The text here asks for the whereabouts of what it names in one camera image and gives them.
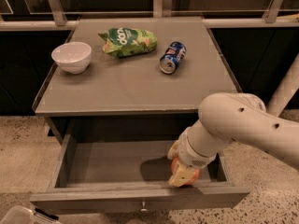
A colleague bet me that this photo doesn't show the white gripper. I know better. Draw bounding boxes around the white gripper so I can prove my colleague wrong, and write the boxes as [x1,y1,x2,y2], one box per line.
[167,127,217,187]

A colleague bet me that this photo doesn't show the red apple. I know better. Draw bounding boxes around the red apple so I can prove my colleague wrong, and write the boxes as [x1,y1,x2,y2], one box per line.
[168,158,200,187]

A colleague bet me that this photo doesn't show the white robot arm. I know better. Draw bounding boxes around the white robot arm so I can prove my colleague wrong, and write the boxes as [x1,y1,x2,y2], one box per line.
[167,59,299,187]

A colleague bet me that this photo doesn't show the metal drawer knob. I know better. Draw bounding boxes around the metal drawer knob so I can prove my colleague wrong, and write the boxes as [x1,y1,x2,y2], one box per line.
[140,201,148,212]

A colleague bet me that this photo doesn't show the open top drawer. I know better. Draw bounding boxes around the open top drawer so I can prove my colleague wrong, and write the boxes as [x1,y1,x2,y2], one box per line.
[30,134,249,215]

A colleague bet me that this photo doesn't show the grey drawer cabinet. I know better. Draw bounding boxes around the grey drawer cabinet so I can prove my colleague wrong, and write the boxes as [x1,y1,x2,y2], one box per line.
[35,17,240,140]

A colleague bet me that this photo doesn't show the blue soda can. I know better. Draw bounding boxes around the blue soda can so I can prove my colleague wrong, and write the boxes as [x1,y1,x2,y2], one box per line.
[160,41,187,75]

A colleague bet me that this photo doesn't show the green chip bag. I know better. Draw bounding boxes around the green chip bag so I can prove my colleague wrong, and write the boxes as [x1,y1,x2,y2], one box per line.
[99,28,158,58]

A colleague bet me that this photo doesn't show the white bowl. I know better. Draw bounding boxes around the white bowl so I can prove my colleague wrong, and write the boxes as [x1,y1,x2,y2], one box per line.
[51,42,92,74]

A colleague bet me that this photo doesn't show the clear plastic container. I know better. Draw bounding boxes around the clear plastic container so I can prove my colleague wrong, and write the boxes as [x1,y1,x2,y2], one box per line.
[0,205,62,224]

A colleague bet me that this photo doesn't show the metal railing frame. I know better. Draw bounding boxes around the metal railing frame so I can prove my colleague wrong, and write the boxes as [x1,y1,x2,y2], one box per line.
[0,0,299,31]

